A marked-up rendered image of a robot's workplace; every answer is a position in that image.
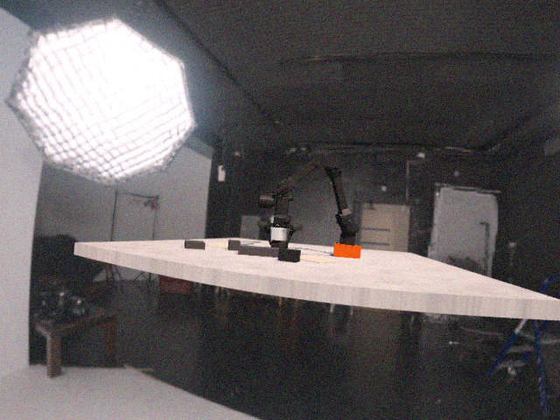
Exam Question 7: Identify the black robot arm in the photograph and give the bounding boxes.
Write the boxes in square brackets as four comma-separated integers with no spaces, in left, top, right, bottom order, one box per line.
[258,158,359,246]

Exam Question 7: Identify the dark grey controller unit with white label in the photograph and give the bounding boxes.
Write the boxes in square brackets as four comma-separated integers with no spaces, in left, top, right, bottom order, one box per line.
[270,240,288,249]

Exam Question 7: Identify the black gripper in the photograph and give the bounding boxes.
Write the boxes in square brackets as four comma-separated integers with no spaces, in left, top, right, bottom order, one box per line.
[258,209,302,247]

